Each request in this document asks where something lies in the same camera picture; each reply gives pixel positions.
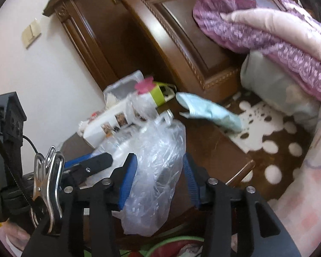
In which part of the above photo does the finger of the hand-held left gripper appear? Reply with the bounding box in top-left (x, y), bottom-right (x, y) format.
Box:
top-left (64, 152), bottom-right (114, 179)

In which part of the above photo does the black braided cable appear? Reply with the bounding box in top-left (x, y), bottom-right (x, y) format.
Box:
top-left (0, 124), bottom-right (36, 212)

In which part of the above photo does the carved wooden headboard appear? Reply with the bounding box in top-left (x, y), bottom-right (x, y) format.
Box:
top-left (43, 0), bottom-right (300, 97)

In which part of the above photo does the pink plastic piece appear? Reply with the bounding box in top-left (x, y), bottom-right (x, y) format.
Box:
top-left (134, 76), bottom-right (155, 95)

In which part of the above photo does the dark wooden nightstand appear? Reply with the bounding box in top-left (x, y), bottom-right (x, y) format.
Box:
top-left (61, 96), bottom-right (256, 247)

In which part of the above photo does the white printed tissue box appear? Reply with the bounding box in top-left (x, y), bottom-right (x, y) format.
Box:
top-left (82, 106), bottom-right (140, 146)

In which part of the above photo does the brown polka dot blanket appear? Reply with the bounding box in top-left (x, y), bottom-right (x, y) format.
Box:
top-left (222, 91), bottom-right (319, 201)

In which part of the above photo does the purple lace quilt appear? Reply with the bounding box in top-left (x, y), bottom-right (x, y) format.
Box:
top-left (193, 0), bottom-right (321, 103)

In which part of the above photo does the light blue face mask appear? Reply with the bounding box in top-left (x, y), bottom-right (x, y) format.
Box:
top-left (176, 92), bottom-right (242, 133)

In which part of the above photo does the lime green box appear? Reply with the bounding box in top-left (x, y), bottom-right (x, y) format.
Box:
top-left (149, 83), bottom-right (165, 107)

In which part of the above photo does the beige wall switch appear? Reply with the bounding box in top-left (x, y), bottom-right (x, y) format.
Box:
top-left (21, 18), bottom-right (42, 49)

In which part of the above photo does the metal spring clip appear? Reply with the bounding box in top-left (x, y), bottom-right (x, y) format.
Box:
top-left (31, 146), bottom-right (65, 233)

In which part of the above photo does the crumpled clear plastic wrap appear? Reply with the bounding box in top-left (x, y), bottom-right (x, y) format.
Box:
top-left (126, 93), bottom-right (157, 123)

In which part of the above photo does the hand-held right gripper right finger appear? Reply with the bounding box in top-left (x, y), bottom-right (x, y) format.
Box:
top-left (183, 152), bottom-right (301, 257)

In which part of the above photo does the pale moulded plastic tray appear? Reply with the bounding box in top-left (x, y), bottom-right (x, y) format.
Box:
top-left (104, 70), bottom-right (145, 108)

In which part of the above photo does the grey pillow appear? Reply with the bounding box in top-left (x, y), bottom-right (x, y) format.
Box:
top-left (240, 50), bottom-right (321, 133)

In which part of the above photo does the red bin with green rim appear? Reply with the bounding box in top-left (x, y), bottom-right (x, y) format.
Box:
top-left (139, 235), bottom-right (207, 257)

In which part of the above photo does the clear plastic bag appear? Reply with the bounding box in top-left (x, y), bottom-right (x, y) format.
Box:
top-left (120, 111), bottom-right (187, 236)

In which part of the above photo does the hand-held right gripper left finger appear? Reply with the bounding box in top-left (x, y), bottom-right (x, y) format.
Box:
top-left (24, 153), bottom-right (138, 257)

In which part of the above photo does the person's left forearm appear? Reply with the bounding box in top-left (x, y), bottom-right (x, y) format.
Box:
top-left (0, 218), bottom-right (33, 252)

